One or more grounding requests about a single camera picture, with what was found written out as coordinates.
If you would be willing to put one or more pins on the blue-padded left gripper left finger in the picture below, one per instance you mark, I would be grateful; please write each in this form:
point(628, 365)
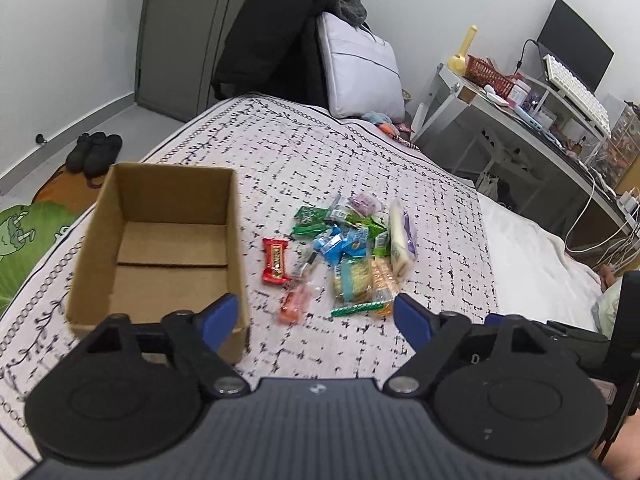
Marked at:
point(196, 339)

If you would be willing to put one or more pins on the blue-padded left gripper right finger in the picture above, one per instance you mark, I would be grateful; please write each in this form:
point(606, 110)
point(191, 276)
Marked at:
point(435, 340)

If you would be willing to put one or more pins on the orange cracker packet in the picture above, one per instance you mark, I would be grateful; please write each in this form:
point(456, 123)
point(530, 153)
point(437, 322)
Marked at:
point(384, 286)

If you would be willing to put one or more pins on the blue snack packet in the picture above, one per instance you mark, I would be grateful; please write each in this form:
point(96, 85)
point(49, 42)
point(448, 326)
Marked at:
point(335, 244)

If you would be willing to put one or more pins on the green snack packet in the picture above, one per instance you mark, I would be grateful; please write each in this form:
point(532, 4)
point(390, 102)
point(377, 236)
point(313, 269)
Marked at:
point(309, 215)

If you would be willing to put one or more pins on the green stick snack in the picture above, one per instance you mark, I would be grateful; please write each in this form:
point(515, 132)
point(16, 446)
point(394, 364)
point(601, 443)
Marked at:
point(352, 308)

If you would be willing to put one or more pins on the white cream roll packet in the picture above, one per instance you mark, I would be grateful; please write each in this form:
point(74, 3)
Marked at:
point(402, 239)

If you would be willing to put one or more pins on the yellow cracker packet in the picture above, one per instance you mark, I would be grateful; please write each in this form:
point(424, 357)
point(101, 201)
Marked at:
point(352, 281)

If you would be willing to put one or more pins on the red candy bar wrapper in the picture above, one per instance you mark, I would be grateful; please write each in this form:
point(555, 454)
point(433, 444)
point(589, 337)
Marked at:
point(274, 271)

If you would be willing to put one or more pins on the orange pink snack packet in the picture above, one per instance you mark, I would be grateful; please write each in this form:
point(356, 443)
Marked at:
point(296, 302)

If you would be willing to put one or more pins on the brown cardboard box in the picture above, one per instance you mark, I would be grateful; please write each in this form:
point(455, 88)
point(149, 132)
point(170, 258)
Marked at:
point(162, 238)

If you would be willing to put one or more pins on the white blanket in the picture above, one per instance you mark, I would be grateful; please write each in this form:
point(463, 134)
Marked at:
point(534, 276)

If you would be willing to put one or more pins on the purple candy packet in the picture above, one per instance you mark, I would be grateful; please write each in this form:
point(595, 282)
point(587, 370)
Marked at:
point(365, 204)

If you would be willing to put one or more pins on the patterned white bed cover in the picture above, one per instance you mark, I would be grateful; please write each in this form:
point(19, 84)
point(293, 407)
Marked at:
point(287, 156)

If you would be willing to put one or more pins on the green cartoon floor mat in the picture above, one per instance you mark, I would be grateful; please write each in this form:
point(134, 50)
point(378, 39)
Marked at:
point(27, 233)

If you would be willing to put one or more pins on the black slippers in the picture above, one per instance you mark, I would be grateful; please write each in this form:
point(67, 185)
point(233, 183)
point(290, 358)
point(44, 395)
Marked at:
point(93, 154)

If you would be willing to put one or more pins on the white desk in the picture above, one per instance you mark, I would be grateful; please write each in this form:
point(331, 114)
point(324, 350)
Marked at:
point(466, 134)

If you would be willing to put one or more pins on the red plastic basket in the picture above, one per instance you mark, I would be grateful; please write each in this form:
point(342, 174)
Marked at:
point(483, 74)

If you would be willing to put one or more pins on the grey pillow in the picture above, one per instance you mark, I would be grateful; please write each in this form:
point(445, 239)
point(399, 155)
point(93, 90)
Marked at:
point(362, 75)

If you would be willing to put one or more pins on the white keyboard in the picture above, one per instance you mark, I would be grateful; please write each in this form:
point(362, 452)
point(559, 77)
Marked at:
point(565, 81)

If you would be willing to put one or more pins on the black jacket on chair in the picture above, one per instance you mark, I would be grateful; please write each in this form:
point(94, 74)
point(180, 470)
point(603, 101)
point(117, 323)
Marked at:
point(273, 47)

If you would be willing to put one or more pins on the black monitor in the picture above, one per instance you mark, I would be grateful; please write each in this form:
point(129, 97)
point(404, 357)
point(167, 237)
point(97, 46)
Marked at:
point(573, 42)

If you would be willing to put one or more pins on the grey door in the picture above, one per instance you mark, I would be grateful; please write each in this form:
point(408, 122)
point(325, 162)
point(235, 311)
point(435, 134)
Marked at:
point(179, 44)

